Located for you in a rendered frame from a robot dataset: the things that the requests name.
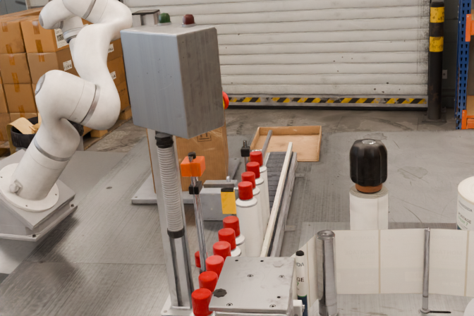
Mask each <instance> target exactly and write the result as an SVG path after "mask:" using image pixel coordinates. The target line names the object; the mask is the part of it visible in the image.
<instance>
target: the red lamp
mask: <svg viewBox="0 0 474 316"><path fill-rule="evenodd" d="M182 21H183V24H182V28H190V27H195V26H196V23H195V19H194V16H193V14H189V13H187V14H185V15H183V17H182Z"/></svg>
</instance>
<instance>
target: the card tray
mask: <svg viewBox="0 0 474 316"><path fill-rule="evenodd" d="M269 130H272V137H271V140H270V141H269V145H268V148H267V151H266V153H267V152H284V151H287V149H288V144H289V142H293V149H292V151H293V152H297V162H318V161H319V157H320V144H321V137H322V126H277V127H258V129H257V132H256V134H255V137H254V138H253V141H252V143H251V145H250V149H251V150H262V148H263V145H264V143H265V140H266V138H267V134H268V132H269ZM265 156H266V154H265ZM264 160H265V157H264V159H263V161H264Z"/></svg>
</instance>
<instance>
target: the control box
mask: <svg viewBox="0 0 474 316"><path fill-rule="evenodd" d="M120 33H121V43H122V48H123V57H124V62H125V67H126V77H127V82H128V91H129V97H130V106H131V111H132V117H133V124H134V125H136V126H140V127H143V128H149V129H151V130H156V131H159V132H162V133H167V134H170V135H175V136H178V137H181V138H185V139H191V138H194V137H196V136H198V135H202V134H203V133H207V132H209V131H211V130H214V129H217V128H220V127H222V126H224V122H225V117H224V100H223V94H222V86H221V71H220V63H219V48H218V40H217V29H216V28H215V27H214V26H210V25H196V26H195V27H190V28H182V24H175V23H172V24H171V25H165V26H158V23H157V24H156V25H142V26H137V27H134V28H127V29H122V30H121V31H120Z"/></svg>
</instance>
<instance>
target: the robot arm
mask: <svg viewBox="0 0 474 316"><path fill-rule="evenodd" d="M81 18H83V19H85V20H87V21H89V22H91V23H94V24H91V25H87V26H85V27H84V26H83V22H82V19H81ZM39 23H40V25H41V26H42V27H43V28H44V29H48V30H52V29H58V28H59V29H61V31H62V33H63V38H64V40H65V41H66V43H67V44H69V46H70V51H71V56H72V59H73V63H74V66H75V69H76V70H77V72H78V75H79V76H80V78H79V77H78V76H75V75H72V74H70V73H67V72H64V71H58V70H52V71H48V72H47V73H45V74H44V75H43V76H41V77H40V79H39V81H38V83H37V85H36V90H35V100H36V104H37V108H38V111H39V114H40V116H41V119H42V122H41V125H40V127H39V130H38V131H37V133H36V135H35V137H34V138H33V140H32V142H31V143H30V145H29V147H28V148H27V150H26V152H25V154H24V155H23V157H22V159H21V161H20V162H19V163H17V164H9V165H8V166H5V167H4V168H3V169H2V170H0V193H1V194H2V195H3V196H4V197H5V198H6V199H7V200H8V201H9V202H10V203H11V204H12V205H15V206H16V207H18V208H21V209H23V210H26V211H29V212H44V211H47V210H49V209H51V208H52V207H53V206H54V205H55V204H56V202H57V201H58V198H59V189H58V187H57V185H56V181H57V179H58V178H59V176H60V175H61V173H62V171H63V170H64V169H65V167H66V165H67V163H68V162H69V161H70V159H71V157H72V156H73V154H74V153H75V151H76V150H77V148H78V146H79V143H80V135H79V133H78V131H77V130H76V129H75V128H74V127H73V126H72V124H71V123H70V122H69V121H68V120H70V121H73V122H75V123H79V124H80V125H83V126H86V127H88V128H91V129H95V130H107V129H109V128H111V127H112V126H113V125H114V124H115V123H116V122H117V120H118V119H119V114H120V110H121V103H120V98H119V94H118V91H117V89H116V86H115V84H114V82H113V79H112V77H111V75H110V73H109V70H108V68H107V56H108V51H109V44H110V42H113V41H115V40H118V39H120V38H121V33H120V31H121V30H122V29H127V28H131V25H132V24H133V20H132V14H131V11H130V9H129V8H128V7H127V6H126V5H125V4H122V3H121V2H120V1H117V0H52V1H50V2H49V3H48V4H47V5H46V6H45V7H44V8H43V9H42V10H41V12H40V14H39ZM67 119H68V120H67Z"/></svg>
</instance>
